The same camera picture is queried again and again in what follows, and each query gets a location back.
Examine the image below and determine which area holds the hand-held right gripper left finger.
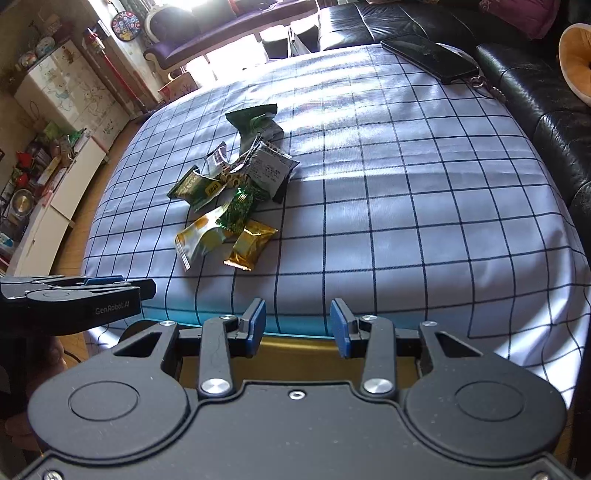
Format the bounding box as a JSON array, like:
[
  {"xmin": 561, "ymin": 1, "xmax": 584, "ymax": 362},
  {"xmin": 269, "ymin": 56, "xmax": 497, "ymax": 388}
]
[{"xmin": 111, "ymin": 298, "xmax": 267, "ymax": 400}]

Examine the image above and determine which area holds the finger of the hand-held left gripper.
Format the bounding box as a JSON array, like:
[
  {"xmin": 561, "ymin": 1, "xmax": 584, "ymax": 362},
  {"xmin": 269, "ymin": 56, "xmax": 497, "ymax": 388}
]
[
  {"xmin": 90, "ymin": 278, "xmax": 156, "ymax": 303},
  {"xmin": 0, "ymin": 274, "xmax": 126, "ymax": 296}
]

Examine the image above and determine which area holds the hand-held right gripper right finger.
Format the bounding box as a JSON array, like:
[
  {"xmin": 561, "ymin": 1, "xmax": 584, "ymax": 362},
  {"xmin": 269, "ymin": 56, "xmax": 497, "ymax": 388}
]
[{"xmin": 329, "ymin": 298, "xmax": 485, "ymax": 398}]

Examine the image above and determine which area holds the brown dotted snack packet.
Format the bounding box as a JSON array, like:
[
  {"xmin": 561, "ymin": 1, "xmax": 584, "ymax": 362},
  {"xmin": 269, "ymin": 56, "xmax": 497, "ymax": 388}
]
[{"xmin": 221, "ymin": 159, "xmax": 248, "ymax": 188}]

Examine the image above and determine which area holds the silver snack packet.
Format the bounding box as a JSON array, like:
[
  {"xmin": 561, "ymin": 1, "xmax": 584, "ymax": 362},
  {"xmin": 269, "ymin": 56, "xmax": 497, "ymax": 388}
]
[{"xmin": 204, "ymin": 143, "xmax": 232, "ymax": 178}]

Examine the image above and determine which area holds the person's left hand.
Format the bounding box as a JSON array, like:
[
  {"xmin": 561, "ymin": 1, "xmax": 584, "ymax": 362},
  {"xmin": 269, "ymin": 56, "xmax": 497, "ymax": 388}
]
[{"xmin": 27, "ymin": 336, "xmax": 70, "ymax": 398}]

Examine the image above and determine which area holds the yellow white snack packet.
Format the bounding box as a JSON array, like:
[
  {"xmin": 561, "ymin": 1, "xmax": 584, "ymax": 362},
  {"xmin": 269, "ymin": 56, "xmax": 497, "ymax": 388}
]
[{"xmin": 174, "ymin": 205, "xmax": 236, "ymax": 271}]

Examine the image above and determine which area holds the gold foil snack packet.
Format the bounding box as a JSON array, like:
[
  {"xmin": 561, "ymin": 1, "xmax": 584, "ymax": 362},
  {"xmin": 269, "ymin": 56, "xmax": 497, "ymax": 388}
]
[{"xmin": 224, "ymin": 219, "xmax": 279, "ymax": 272}]

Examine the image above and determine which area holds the low white cabinet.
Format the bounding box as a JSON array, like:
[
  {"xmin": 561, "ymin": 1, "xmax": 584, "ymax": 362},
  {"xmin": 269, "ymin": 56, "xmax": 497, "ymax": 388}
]
[{"xmin": 7, "ymin": 136, "xmax": 109, "ymax": 278}]

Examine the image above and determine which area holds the green yellow snack packet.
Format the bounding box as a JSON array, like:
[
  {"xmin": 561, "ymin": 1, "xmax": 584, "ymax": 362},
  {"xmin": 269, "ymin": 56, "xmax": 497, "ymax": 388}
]
[{"xmin": 167, "ymin": 165, "xmax": 227, "ymax": 213}]

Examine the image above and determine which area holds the shiny green candy packet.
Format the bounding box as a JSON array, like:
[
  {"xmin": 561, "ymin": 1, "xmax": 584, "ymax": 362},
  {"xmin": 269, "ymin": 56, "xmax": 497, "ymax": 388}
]
[{"xmin": 216, "ymin": 182, "xmax": 269, "ymax": 234}]

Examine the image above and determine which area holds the pile of household clutter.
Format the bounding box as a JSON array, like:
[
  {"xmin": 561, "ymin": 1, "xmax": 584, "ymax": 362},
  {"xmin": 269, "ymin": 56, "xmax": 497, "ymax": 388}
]
[{"xmin": 0, "ymin": 122, "xmax": 88, "ymax": 259}]

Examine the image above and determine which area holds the blue white checked cloth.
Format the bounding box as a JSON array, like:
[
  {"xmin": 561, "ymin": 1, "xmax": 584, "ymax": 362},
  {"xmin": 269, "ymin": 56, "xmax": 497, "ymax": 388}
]
[{"xmin": 82, "ymin": 44, "xmax": 585, "ymax": 411}]

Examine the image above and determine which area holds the grey white labelled snack packet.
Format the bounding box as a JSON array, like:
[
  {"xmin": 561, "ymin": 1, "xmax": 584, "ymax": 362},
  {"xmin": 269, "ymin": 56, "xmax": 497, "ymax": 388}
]
[{"xmin": 242, "ymin": 141, "xmax": 298, "ymax": 204}]

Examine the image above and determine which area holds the white cabinet with drawings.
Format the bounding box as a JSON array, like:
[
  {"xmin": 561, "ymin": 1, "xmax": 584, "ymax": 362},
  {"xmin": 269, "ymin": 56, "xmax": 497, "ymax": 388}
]
[{"xmin": 14, "ymin": 39, "xmax": 130, "ymax": 153}]

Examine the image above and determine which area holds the dark green snack packet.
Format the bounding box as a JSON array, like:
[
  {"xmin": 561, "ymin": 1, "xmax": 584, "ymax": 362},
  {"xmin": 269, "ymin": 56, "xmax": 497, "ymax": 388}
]
[{"xmin": 225, "ymin": 104, "xmax": 283, "ymax": 151}]

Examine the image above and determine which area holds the black stool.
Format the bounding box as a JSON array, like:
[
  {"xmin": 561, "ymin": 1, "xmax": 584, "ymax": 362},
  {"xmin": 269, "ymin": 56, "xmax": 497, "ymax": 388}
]
[{"xmin": 261, "ymin": 30, "xmax": 291, "ymax": 61}]

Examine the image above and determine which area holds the black smartphone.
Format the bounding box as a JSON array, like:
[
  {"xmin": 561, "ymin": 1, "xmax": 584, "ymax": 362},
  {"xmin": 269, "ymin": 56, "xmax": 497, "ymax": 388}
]
[{"xmin": 381, "ymin": 33, "xmax": 481, "ymax": 85}]

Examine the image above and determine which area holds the black leather sofa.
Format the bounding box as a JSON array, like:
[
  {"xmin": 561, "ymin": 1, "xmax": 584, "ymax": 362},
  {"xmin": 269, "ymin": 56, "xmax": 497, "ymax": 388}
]
[{"xmin": 316, "ymin": 0, "xmax": 591, "ymax": 259}]

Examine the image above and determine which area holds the orange plush cushion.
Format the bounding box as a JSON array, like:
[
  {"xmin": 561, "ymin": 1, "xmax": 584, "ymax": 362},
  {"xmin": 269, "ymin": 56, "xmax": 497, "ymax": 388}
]
[{"xmin": 558, "ymin": 21, "xmax": 591, "ymax": 107}]

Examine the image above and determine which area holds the purple cushion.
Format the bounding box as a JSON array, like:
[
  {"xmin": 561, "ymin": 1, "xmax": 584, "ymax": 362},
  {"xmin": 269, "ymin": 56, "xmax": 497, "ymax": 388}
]
[{"xmin": 478, "ymin": 0, "xmax": 561, "ymax": 40}]

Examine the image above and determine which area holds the purple chaise with white frame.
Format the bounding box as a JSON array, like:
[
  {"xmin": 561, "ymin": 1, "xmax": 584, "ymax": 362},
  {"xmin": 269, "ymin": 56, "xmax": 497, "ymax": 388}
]
[{"xmin": 143, "ymin": 0, "xmax": 324, "ymax": 71}]

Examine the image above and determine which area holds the metal keychain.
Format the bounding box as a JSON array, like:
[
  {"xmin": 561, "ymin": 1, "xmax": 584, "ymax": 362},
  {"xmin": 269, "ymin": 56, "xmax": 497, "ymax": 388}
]
[{"xmin": 468, "ymin": 74, "xmax": 509, "ymax": 100}]

